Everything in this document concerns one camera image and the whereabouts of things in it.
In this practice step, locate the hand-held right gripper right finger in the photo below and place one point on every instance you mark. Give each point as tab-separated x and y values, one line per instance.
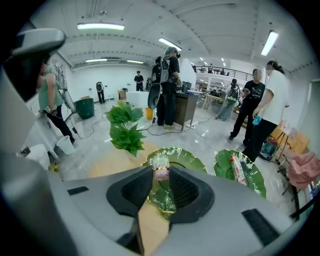
225	225

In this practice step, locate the teal bag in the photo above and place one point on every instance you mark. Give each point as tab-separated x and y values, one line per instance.
268	150

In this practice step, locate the cardboard box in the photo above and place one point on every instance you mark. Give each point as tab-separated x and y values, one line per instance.
122	95

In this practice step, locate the black balcony railing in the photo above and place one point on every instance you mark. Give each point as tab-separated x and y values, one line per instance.
225	71

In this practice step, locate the dark green round bin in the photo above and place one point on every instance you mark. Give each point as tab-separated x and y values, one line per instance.
85	108

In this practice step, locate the white table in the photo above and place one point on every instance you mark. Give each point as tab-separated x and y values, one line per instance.
212	98

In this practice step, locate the green glass tiered dish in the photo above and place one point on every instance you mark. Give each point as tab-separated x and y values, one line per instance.
222	165

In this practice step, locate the ceiling light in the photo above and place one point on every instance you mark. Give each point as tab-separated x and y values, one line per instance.
135	61
270	42
96	60
170	44
100	26

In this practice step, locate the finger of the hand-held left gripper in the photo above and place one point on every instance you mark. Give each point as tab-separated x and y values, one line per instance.
37	40
15	125

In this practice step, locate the red-brown candy bar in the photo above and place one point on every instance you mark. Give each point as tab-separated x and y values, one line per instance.
238	171

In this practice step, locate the yellow toy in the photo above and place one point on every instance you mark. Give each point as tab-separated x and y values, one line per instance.
55	167

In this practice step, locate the small candy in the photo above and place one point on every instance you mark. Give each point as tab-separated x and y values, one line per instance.
161	167

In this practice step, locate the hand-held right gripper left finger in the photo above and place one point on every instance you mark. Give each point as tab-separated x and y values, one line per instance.
87	212

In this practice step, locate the yellow bin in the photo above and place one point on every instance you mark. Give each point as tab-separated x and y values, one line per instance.
149	113

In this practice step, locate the black metal frame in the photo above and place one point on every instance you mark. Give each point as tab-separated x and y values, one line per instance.
305	207

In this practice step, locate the white counter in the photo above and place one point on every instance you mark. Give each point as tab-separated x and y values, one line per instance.
136	98

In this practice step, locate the pink cloth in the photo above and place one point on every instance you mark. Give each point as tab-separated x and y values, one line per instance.
303	170

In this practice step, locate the white paper cup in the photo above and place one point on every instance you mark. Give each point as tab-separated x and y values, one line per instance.
65	146

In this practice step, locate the brown wooden cabinet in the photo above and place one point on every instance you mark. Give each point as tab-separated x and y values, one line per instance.
186	107

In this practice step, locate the green artificial plant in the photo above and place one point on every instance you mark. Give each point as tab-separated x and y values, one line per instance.
125	130

